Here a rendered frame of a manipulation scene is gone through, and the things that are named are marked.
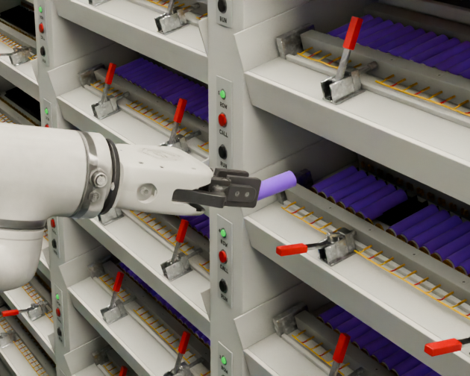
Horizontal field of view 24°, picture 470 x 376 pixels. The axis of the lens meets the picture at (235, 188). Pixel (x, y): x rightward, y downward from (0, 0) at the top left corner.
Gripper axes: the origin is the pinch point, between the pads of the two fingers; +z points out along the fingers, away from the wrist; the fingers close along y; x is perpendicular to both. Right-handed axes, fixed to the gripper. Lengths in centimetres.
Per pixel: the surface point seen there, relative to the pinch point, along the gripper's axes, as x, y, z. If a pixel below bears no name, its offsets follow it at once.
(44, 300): 61, 120, 31
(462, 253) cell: 1.9, -11.9, 22.3
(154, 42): -8.4, 46.3, 9.9
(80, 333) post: 56, 90, 27
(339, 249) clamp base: 6.4, 0.6, 15.8
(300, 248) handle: 6.5, 1.0, 10.7
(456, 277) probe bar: 3.3, -15.5, 18.9
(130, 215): 24, 68, 22
